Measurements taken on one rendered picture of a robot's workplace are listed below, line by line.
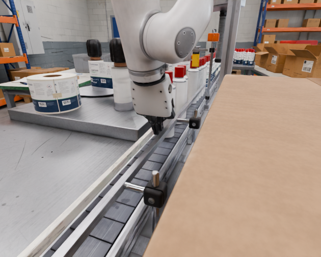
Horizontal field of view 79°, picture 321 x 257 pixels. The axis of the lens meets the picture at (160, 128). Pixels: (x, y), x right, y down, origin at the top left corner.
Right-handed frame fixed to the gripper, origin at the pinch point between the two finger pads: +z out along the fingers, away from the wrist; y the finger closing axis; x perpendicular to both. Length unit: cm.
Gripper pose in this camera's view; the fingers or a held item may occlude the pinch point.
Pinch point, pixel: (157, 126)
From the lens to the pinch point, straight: 54.2
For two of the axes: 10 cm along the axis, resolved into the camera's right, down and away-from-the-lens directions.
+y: -9.4, -1.4, 3.2
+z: 1.2, 7.3, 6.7
